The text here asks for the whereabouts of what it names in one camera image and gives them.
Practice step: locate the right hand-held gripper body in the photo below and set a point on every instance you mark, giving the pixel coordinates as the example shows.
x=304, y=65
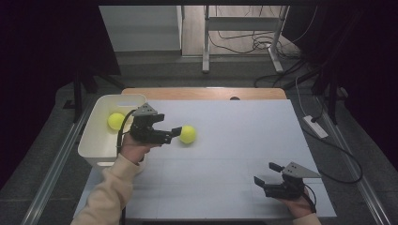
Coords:
x=289, y=187

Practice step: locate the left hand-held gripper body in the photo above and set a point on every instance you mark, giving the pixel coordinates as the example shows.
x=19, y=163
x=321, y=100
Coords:
x=145, y=132

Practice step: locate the yellow tennis ball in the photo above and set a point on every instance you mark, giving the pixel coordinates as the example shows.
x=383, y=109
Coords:
x=188, y=134
x=115, y=121

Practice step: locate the white plastic bin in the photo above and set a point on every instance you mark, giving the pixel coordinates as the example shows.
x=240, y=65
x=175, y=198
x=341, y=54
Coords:
x=97, y=140

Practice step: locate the person's right hand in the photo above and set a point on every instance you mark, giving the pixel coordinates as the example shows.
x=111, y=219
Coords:
x=298, y=206

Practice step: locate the person's left hand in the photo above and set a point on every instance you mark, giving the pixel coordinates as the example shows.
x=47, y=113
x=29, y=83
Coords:
x=133, y=150

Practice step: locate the white table mat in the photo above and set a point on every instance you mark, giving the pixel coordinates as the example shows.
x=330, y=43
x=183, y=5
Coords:
x=247, y=131

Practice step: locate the white power strip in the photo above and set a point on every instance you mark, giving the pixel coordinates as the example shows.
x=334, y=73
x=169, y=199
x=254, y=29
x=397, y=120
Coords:
x=316, y=126

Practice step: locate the black metal stand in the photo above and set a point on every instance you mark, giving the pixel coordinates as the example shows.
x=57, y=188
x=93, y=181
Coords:
x=78, y=93
x=332, y=93

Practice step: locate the white cabinet panel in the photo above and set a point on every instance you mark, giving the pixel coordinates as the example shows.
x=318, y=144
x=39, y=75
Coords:
x=140, y=28

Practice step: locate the grey metal floor rail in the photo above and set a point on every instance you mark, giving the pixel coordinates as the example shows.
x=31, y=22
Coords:
x=53, y=168
x=359, y=181

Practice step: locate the white metal desk frame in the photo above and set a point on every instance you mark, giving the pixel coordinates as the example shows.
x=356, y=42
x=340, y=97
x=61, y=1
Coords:
x=241, y=23

